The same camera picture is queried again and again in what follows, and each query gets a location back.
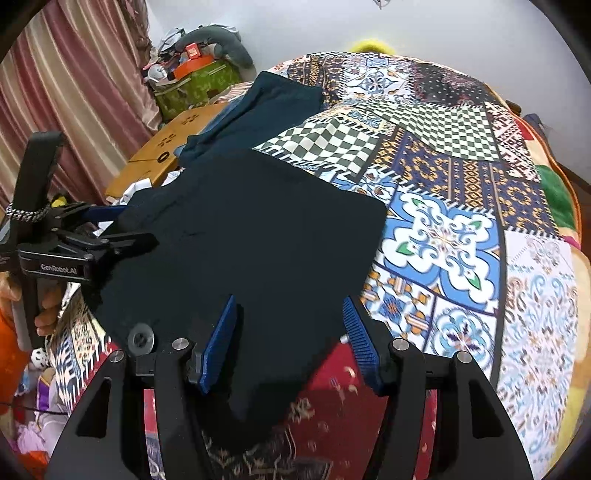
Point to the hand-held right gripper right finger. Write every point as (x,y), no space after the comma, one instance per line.
(364,344)

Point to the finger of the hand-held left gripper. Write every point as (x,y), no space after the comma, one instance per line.
(129,242)
(104,212)

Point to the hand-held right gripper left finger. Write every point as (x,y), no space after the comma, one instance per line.
(220,344)

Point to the black pants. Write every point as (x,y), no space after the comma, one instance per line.
(240,254)

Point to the person's left hand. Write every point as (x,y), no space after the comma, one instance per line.
(48,314)

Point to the bamboo lap table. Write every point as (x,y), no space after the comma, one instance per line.
(157,147)

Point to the striped pink curtain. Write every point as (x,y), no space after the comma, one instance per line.
(78,83)

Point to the pile of plush toys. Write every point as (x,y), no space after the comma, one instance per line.
(39,401)

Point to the patchwork quilt bed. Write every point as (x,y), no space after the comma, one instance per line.
(461,240)

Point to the blue denim garment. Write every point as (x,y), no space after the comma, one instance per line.
(219,117)

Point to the green patterned storage box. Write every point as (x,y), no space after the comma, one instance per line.
(198,90)

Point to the pile of household clutter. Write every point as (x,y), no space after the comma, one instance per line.
(164,60)

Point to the orange box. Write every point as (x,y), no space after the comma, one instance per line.
(194,67)

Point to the small red box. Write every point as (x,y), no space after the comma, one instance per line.
(191,50)

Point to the dark teal garment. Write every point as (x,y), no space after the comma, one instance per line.
(258,110)

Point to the grey neck pillow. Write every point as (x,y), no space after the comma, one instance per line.
(231,44)

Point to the yellow curved headboard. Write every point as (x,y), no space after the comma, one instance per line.
(371,46)

